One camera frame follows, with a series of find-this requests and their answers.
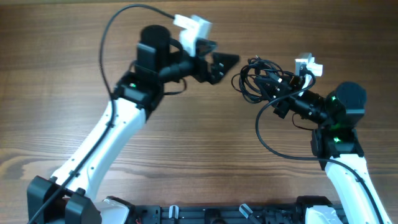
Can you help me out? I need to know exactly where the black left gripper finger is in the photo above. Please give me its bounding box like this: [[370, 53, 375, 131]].
[[195, 38, 218, 57], [211, 52, 240, 85]]

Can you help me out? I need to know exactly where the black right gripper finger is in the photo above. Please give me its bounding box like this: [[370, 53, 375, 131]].
[[264, 69, 294, 84], [254, 77, 289, 101]]

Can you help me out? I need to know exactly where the thin black USB cable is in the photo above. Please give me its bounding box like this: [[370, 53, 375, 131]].
[[239, 55, 293, 94]]

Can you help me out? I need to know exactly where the thick black USB cable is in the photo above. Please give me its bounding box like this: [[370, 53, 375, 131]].
[[231, 58, 285, 105]]

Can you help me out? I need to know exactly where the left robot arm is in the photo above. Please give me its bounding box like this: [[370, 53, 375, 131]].
[[27, 25, 239, 223]]

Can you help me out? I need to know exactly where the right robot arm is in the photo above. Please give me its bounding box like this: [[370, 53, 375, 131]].
[[254, 68, 391, 223]]

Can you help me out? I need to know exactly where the black right camera cable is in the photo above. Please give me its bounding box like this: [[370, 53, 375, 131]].
[[254, 70, 386, 224]]

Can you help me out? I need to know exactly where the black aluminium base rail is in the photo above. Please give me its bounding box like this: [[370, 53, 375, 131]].
[[129, 203, 305, 224]]

